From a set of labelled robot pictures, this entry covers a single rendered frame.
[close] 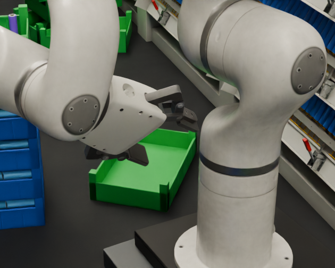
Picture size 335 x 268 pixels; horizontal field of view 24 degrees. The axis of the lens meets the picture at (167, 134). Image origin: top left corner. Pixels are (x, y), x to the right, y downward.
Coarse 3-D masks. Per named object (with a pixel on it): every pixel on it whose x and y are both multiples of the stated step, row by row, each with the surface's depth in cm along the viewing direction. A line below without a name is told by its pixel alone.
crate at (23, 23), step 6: (18, 6) 176; (24, 6) 175; (24, 12) 175; (0, 18) 177; (6, 18) 177; (18, 18) 178; (24, 18) 176; (0, 24) 178; (6, 24) 178; (18, 24) 178; (24, 24) 177; (18, 30) 179; (24, 30) 178; (24, 36) 160
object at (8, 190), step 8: (40, 152) 191; (40, 160) 186; (40, 168) 181; (32, 176) 176; (40, 176) 177; (0, 184) 176; (8, 184) 176; (16, 184) 177; (24, 184) 177; (32, 184) 177; (40, 184) 178; (0, 192) 177; (8, 192) 177; (16, 192) 178; (24, 192) 178; (32, 192) 178; (40, 192) 179; (0, 200) 178
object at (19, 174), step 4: (0, 172) 176; (4, 172) 176; (8, 172) 176; (12, 172) 176; (16, 172) 176; (20, 172) 176; (24, 172) 177; (28, 172) 177; (0, 176) 176; (4, 176) 176; (8, 176) 176; (12, 176) 176; (16, 176) 176; (20, 176) 177; (24, 176) 177; (28, 176) 177
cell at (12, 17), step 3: (9, 15) 174; (12, 15) 174; (15, 15) 174; (9, 18) 174; (12, 18) 173; (15, 18) 174; (9, 21) 174; (12, 21) 174; (15, 21) 174; (9, 24) 175; (12, 24) 174; (15, 24) 175; (12, 27) 175; (15, 27) 175; (12, 30) 175; (15, 30) 175; (18, 33) 176
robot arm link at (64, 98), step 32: (64, 0) 77; (96, 0) 79; (64, 32) 77; (96, 32) 78; (64, 64) 77; (96, 64) 79; (32, 96) 80; (64, 96) 78; (96, 96) 80; (64, 128) 80
